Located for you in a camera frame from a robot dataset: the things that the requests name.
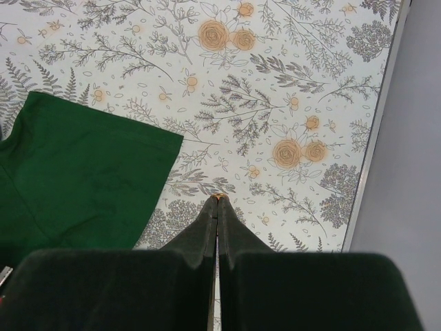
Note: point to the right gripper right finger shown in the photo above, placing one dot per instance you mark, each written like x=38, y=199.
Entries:
x=261, y=289

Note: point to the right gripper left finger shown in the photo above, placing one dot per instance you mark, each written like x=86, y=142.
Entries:
x=171, y=288

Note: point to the floral patterned table mat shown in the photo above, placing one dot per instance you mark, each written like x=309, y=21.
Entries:
x=279, y=102

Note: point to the dark green t-shirt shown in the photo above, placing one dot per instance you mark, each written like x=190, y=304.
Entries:
x=75, y=177

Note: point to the small gold brooch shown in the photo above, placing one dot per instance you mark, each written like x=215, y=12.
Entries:
x=219, y=196

